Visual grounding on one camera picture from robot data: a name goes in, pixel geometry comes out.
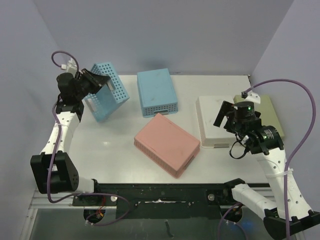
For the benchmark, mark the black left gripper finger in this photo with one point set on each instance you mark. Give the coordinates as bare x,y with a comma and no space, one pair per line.
90,72
100,80

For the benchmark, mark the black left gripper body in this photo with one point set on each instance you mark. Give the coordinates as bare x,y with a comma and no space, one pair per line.
84,86

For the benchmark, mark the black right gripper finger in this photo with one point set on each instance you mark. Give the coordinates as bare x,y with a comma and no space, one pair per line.
227,107
219,119

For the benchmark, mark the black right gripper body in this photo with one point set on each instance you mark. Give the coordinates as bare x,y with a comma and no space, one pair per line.
227,120

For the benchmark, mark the white perforated plastic basket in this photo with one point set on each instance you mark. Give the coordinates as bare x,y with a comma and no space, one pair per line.
207,108

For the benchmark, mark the blue bottom plastic basket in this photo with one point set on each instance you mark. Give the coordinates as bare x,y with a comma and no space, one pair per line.
110,97

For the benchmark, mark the blue plastic basket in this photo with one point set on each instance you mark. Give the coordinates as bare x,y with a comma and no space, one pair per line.
110,97
156,92

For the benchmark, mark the green perforated plastic basket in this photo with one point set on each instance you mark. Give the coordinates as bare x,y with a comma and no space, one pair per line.
268,114

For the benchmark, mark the pink plastic basket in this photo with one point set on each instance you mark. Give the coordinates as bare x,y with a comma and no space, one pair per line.
167,144

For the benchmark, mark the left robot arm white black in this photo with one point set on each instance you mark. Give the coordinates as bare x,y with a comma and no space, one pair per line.
52,168

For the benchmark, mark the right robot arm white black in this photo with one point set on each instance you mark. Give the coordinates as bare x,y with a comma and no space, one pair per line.
289,212

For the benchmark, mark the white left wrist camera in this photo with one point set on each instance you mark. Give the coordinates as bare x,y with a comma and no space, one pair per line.
70,67

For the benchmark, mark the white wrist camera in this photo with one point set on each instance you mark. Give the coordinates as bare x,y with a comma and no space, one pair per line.
251,97
70,67

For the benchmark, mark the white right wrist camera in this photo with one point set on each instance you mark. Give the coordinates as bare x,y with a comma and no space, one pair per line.
251,97

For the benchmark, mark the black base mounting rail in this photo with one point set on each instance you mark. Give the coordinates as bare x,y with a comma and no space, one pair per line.
161,201

